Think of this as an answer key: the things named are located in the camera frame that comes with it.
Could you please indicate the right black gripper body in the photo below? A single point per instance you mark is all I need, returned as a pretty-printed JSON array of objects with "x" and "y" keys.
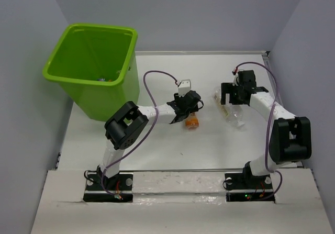
[{"x": 236, "y": 98}]

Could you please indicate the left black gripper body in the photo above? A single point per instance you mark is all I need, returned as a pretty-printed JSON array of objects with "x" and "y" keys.
[{"x": 194, "y": 109}]

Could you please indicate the orange drink bottle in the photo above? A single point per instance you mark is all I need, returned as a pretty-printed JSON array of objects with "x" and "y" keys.
[{"x": 191, "y": 122}]

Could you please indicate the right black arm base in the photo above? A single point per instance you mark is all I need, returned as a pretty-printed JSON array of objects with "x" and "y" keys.
[{"x": 254, "y": 189}]

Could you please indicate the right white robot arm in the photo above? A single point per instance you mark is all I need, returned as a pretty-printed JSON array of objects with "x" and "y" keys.
[{"x": 288, "y": 137}]

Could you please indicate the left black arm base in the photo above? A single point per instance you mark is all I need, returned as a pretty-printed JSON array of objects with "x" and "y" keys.
[{"x": 118, "y": 189}]

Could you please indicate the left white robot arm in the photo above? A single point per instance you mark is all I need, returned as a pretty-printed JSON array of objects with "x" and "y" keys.
[{"x": 126, "y": 125}]

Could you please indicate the green plastic bin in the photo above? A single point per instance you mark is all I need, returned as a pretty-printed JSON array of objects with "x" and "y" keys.
[{"x": 86, "y": 52}]

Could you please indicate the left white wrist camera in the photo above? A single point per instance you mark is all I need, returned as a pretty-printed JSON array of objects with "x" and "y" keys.
[{"x": 184, "y": 87}]

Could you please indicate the aluminium table edge rail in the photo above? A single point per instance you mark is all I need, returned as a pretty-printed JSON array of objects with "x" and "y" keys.
[{"x": 262, "y": 53}]

